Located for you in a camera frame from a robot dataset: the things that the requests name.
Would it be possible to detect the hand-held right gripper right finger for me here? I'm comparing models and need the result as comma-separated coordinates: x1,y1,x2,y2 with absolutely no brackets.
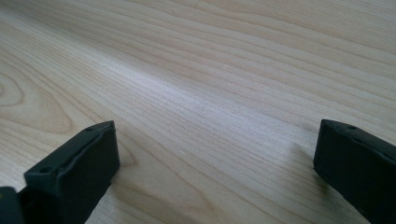
313,119,396,224

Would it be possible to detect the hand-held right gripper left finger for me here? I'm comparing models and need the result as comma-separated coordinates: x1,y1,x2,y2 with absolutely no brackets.
18,120,121,224

